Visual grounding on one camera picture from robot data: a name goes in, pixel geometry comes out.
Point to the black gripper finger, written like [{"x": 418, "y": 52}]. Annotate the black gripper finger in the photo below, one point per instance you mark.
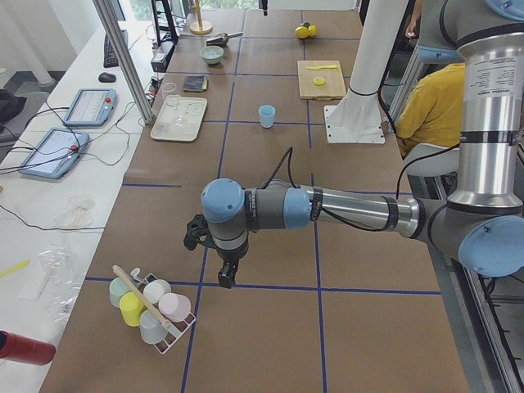
[{"x": 265, "y": 7}]

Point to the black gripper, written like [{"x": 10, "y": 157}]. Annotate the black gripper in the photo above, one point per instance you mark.
[{"x": 232, "y": 257}]

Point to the light blue plastic cup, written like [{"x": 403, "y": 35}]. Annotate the light blue plastic cup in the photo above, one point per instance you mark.
[{"x": 266, "y": 115}]

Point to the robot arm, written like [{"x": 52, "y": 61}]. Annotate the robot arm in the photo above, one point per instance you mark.
[{"x": 480, "y": 224}]

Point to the yellow lemon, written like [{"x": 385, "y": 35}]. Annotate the yellow lemon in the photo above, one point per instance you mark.
[
  {"x": 312, "y": 30},
  {"x": 302, "y": 32}
]

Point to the pink cup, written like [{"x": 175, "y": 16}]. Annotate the pink cup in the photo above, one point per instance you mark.
[{"x": 175, "y": 307}]

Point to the white cup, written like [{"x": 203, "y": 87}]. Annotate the white cup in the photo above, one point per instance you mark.
[{"x": 154, "y": 290}]

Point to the grey blue cup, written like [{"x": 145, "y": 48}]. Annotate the grey blue cup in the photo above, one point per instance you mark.
[{"x": 151, "y": 330}]

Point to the yellow cup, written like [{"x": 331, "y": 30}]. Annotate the yellow cup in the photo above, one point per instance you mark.
[{"x": 131, "y": 308}]

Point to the mint green cup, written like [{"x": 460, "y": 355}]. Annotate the mint green cup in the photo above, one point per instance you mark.
[{"x": 117, "y": 290}]

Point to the metal ice scoop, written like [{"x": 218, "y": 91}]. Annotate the metal ice scoop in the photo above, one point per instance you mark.
[{"x": 222, "y": 39}]

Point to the wooden mug tree stand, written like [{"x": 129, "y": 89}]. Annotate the wooden mug tree stand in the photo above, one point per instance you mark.
[{"x": 199, "y": 26}]

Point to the green bowl of ice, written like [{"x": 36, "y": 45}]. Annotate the green bowl of ice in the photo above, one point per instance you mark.
[{"x": 212, "y": 55}]

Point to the yellow plastic knife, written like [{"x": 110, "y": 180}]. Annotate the yellow plastic knife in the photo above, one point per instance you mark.
[{"x": 322, "y": 67}]

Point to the black tripod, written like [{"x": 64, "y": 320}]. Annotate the black tripod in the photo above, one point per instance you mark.
[{"x": 167, "y": 33}]

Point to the folded grey cloth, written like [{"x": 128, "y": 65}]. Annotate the folded grey cloth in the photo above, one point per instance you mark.
[{"x": 195, "y": 83}]

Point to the wooden cutting board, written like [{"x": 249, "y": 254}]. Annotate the wooden cutting board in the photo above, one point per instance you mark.
[{"x": 334, "y": 88}]

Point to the clear wine glass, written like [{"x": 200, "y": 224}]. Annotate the clear wine glass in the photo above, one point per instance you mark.
[{"x": 172, "y": 99}]

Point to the cream bear serving tray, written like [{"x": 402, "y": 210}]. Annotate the cream bear serving tray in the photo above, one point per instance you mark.
[{"x": 192, "y": 109}]

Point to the clear plastic bag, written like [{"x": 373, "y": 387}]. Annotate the clear plastic bag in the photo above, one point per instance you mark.
[{"x": 62, "y": 282}]

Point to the black keyboard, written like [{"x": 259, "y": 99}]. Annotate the black keyboard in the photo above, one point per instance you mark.
[{"x": 110, "y": 58}]

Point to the black computer mouse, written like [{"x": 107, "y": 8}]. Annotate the black computer mouse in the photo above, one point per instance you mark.
[{"x": 106, "y": 78}]

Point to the upper blue teach pendant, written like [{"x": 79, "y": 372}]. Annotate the upper blue teach pendant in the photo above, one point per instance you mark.
[{"x": 91, "y": 108}]

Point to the blue teach pendant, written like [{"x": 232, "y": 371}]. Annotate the blue teach pendant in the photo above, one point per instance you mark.
[
  {"x": 91, "y": 108},
  {"x": 55, "y": 154}
]

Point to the person in yellow shirt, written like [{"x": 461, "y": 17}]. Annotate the person in yellow shirt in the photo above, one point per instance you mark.
[{"x": 433, "y": 112}]

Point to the lower blue teach pendant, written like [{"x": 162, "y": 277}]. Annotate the lower blue teach pendant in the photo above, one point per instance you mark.
[{"x": 55, "y": 154}]

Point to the red bottle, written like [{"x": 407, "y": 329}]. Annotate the red bottle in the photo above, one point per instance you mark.
[{"x": 26, "y": 350}]

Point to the white chair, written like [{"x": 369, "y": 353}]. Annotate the white chair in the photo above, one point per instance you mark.
[{"x": 429, "y": 160}]

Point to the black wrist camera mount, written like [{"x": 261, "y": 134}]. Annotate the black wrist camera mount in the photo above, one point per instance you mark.
[{"x": 198, "y": 233}]

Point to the white wire cup rack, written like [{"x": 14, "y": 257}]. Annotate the white wire cup rack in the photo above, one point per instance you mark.
[{"x": 175, "y": 330}]

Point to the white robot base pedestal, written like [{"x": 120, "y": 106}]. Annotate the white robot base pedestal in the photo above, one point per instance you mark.
[{"x": 357, "y": 117}]

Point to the aluminium frame post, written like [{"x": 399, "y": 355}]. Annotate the aluminium frame post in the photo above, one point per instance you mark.
[{"x": 111, "y": 26}]

